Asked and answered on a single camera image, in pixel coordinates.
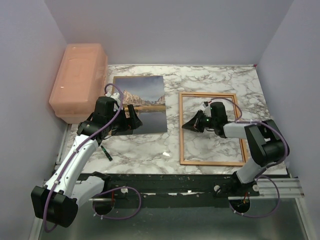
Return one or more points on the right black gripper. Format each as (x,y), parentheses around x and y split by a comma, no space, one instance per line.
(195,123)

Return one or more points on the small black green connector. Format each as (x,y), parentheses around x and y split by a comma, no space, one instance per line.
(109,157)

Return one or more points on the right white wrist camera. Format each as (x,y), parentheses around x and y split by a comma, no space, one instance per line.
(206,108)

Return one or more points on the pink translucent plastic box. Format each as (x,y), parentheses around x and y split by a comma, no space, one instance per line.
(79,82)

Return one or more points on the orange wooden picture frame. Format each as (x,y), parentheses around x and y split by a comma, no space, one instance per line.
(230,97)

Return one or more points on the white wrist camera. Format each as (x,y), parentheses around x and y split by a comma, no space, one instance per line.
(115,96)
(206,108)

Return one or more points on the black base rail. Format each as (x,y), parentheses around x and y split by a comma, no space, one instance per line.
(129,191)

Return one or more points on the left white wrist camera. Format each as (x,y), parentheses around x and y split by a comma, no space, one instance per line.
(115,96)

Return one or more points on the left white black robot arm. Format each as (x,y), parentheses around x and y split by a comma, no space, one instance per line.
(60,198)

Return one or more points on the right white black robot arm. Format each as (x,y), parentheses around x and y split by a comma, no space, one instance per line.
(268,147)

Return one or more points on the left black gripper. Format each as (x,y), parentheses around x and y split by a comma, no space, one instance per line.
(128,123)

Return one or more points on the mountain landscape photo print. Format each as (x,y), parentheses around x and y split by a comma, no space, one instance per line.
(147,95)

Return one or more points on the aluminium extrusion rail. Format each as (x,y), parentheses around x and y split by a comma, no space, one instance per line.
(267,187)

